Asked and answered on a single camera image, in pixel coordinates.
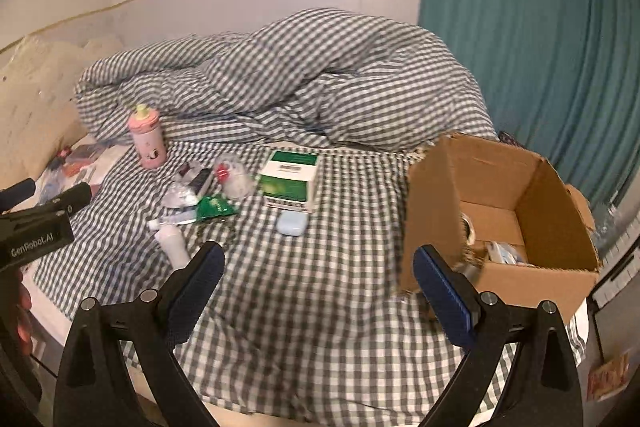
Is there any pink panda sippy cup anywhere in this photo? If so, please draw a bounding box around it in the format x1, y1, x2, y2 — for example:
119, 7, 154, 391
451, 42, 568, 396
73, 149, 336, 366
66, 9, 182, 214
128, 104, 167, 169

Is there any tape roll in box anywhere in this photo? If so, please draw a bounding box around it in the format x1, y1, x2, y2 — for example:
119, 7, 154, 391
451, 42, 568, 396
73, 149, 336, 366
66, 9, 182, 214
461, 212, 476, 247

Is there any brown bead bracelet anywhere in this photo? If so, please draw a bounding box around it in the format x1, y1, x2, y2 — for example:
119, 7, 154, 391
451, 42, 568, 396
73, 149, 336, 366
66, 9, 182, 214
192, 221, 241, 253

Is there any silver tube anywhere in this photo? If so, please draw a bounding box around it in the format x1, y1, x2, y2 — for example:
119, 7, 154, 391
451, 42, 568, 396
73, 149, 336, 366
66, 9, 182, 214
148, 210, 198, 231

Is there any white packet in box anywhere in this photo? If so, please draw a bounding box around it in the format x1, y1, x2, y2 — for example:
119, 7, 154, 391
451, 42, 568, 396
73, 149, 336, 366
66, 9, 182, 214
487, 242, 528, 265

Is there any grey checkered bed sheet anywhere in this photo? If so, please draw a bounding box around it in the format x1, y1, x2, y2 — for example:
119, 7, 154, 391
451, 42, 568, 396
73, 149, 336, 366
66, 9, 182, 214
34, 142, 463, 426

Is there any colourful printed cloth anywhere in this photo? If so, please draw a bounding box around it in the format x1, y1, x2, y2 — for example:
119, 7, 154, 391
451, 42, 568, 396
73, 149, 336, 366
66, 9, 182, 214
36, 143, 129, 205

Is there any white headboard with gold trim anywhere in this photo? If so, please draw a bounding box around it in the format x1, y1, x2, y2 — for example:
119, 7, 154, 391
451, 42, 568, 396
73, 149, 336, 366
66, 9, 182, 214
1, 0, 420, 56

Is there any light blue small case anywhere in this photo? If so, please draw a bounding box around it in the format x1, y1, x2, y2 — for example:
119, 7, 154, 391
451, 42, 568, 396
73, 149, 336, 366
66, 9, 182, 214
276, 210, 309, 237

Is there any person's left hand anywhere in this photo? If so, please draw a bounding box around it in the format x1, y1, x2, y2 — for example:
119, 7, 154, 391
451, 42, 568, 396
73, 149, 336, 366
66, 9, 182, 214
16, 270, 32, 357

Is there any green snack packet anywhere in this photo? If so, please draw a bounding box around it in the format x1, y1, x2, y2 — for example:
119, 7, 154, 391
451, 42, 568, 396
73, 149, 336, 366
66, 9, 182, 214
195, 194, 236, 222

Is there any orange patterned item on floor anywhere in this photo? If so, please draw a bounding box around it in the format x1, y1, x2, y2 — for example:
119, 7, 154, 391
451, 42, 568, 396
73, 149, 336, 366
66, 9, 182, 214
587, 350, 630, 402

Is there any green white carton box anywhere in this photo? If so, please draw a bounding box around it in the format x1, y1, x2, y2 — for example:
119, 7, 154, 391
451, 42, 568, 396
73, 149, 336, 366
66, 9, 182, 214
258, 150, 320, 213

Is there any grey checkered duvet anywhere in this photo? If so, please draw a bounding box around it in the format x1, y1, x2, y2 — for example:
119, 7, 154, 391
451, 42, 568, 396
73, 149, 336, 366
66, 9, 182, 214
75, 8, 496, 153

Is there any silver foil packet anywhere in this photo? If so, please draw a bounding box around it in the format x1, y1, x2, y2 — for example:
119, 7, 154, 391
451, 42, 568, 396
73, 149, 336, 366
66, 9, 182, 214
160, 182, 200, 209

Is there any teal curtain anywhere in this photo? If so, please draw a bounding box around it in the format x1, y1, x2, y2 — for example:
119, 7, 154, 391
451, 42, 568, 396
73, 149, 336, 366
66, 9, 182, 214
419, 0, 639, 202

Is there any cardboard box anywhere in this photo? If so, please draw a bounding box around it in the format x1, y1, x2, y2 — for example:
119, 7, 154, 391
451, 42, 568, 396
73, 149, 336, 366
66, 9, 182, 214
399, 134, 600, 322

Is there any white plastic bottle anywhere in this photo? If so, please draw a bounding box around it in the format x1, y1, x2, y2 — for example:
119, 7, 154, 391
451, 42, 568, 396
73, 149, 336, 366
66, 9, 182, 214
154, 225, 191, 270

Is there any clear bag with red label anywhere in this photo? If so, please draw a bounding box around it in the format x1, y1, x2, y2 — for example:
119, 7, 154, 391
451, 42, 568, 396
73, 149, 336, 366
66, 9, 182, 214
214, 153, 255, 200

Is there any black white small box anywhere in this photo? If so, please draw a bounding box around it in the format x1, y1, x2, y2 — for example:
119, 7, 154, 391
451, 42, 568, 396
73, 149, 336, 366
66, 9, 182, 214
175, 161, 214, 201

